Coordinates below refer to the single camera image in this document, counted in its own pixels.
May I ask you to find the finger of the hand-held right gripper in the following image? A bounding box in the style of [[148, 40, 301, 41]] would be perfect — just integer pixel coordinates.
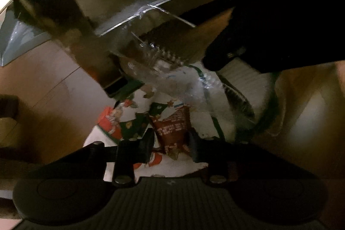
[[202, 37, 244, 72]]

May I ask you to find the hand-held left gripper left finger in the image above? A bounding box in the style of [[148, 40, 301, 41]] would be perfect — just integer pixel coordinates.
[[58, 131, 156, 188]]

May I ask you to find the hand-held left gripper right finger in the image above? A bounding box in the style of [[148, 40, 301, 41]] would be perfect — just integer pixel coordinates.
[[188, 130, 297, 185]]

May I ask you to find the red-brown snack packet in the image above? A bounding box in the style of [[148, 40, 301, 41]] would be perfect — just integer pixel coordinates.
[[149, 104, 193, 161]]

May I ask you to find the white bag with festive print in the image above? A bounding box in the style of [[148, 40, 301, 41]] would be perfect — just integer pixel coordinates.
[[83, 81, 216, 182]]

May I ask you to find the clear plastic container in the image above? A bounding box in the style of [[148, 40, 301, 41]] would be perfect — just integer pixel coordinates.
[[115, 4, 214, 78]]

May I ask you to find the grey plastic sheet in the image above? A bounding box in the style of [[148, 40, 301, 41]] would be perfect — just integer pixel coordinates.
[[0, 7, 52, 68]]

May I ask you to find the white bag with green handles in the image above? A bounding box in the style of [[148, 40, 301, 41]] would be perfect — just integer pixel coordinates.
[[199, 60, 281, 139]]

